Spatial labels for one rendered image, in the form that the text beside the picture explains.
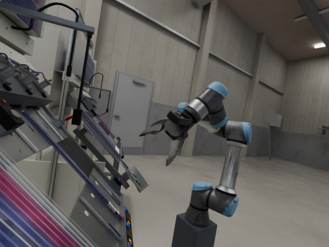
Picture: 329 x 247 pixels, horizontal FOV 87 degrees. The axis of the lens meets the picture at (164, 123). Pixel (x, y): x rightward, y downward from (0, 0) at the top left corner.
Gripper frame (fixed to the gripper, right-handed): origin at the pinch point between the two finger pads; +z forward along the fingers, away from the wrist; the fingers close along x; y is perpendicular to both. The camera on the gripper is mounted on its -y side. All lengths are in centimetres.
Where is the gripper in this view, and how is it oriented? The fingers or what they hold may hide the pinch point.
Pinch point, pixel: (151, 150)
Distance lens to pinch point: 60.1
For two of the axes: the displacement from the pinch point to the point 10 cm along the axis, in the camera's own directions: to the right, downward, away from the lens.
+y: 1.9, 3.9, 9.0
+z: -7.3, 6.7, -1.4
